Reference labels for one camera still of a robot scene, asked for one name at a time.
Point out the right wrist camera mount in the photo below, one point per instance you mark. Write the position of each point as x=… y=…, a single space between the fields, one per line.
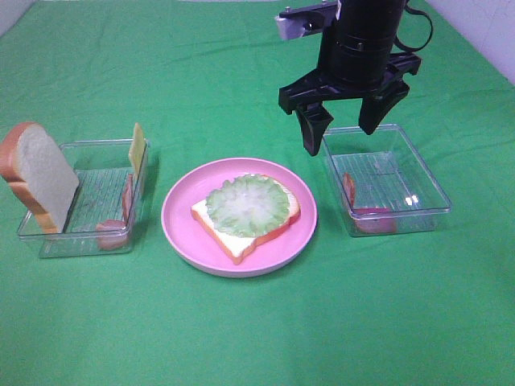
x=294 y=23

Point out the yellow cheese slice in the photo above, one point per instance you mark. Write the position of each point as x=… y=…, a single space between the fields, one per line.
x=137 y=149

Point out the toast bread slice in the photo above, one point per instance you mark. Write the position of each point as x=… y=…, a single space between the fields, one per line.
x=238 y=248
x=38 y=174

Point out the pink round plate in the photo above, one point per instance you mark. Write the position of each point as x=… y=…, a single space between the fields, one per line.
x=200 y=250

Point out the green lettuce leaf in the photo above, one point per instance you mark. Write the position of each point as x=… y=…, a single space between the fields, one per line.
x=248 y=206

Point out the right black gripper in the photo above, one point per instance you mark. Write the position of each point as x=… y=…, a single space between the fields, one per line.
x=344 y=73

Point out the clear plastic container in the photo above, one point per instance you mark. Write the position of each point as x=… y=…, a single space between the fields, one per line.
x=102 y=167
x=388 y=171

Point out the left clear plastic container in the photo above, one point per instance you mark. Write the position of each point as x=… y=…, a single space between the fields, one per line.
x=102 y=167

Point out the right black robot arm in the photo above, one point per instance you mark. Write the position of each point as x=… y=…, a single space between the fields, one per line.
x=376 y=22

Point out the bacon strip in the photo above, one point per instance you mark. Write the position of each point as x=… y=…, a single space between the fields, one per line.
x=383 y=225
x=114 y=233

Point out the right clear plastic container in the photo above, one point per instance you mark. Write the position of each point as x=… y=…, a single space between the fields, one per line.
x=388 y=171

